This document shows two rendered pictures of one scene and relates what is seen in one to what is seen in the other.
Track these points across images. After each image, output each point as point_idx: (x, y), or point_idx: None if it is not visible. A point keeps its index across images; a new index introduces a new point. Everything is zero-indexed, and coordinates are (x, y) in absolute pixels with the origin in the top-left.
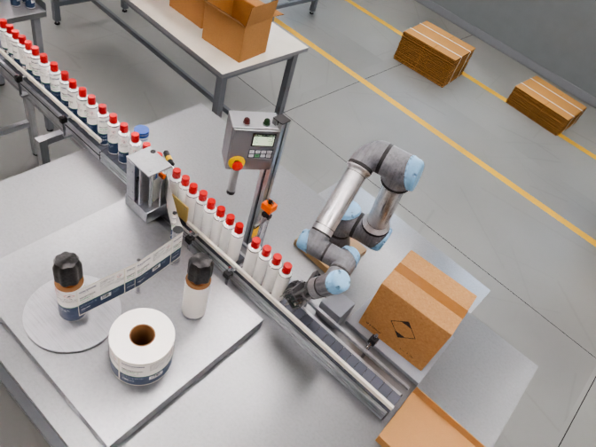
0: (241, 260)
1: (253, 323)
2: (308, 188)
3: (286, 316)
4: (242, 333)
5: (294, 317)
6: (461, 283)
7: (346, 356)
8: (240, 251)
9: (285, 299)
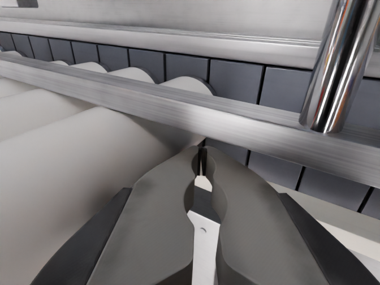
0: (34, 54)
1: (205, 246)
2: None
3: (290, 179)
4: (205, 278)
5: (339, 236)
6: None
7: None
8: (10, 22)
9: (228, 91)
